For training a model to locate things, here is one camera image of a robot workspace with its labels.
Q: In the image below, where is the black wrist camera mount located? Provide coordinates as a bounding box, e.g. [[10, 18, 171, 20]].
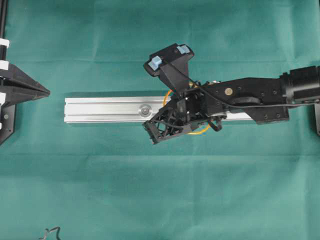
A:
[[143, 43, 195, 94]]

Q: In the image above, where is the aluminium extrusion rail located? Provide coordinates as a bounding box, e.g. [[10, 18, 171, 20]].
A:
[[64, 94, 258, 124]]

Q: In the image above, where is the black cable at bottom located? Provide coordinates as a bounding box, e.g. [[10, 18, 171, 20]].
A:
[[38, 226, 62, 240]]

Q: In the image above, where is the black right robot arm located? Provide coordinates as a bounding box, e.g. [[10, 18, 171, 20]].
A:
[[143, 66, 320, 144]]

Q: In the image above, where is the orange rubber band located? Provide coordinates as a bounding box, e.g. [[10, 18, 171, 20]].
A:
[[162, 83, 210, 136]]

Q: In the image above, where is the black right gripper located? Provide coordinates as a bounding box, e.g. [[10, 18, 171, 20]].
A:
[[142, 84, 225, 144]]

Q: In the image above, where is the black frame post with clips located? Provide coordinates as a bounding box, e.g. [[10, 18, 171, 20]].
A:
[[0, 0, 10, 71]]

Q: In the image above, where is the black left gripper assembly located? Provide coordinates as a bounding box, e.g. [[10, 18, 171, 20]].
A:
[[0, 63, 50, 144]]

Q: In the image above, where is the green table cloth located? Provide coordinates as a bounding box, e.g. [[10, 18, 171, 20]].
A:
[[0, 0, 320, 240]]

